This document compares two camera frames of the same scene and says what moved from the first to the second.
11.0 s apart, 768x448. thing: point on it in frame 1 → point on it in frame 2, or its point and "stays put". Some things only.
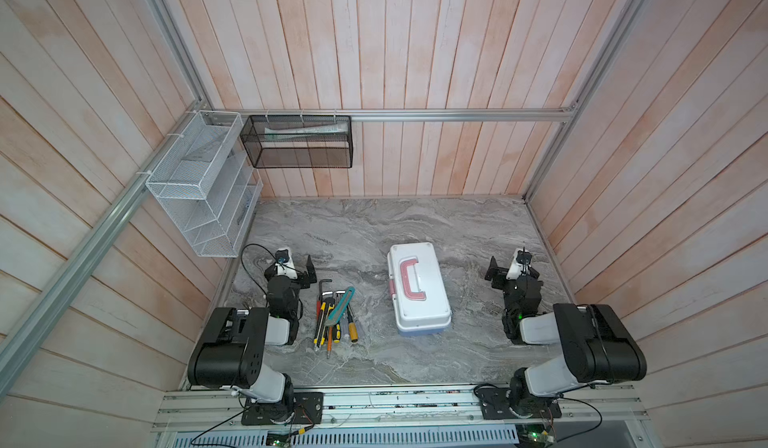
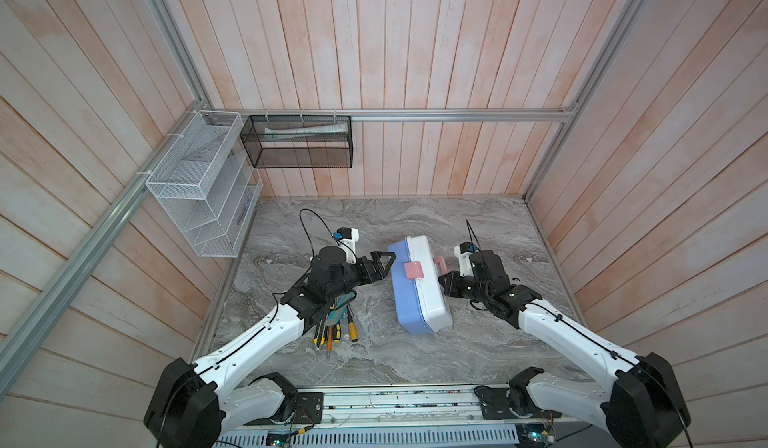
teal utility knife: x=340 y=306 stays put
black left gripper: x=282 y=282 → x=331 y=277
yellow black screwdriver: x=352 y=325 stays put
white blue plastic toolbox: x=418 y=289 stays put
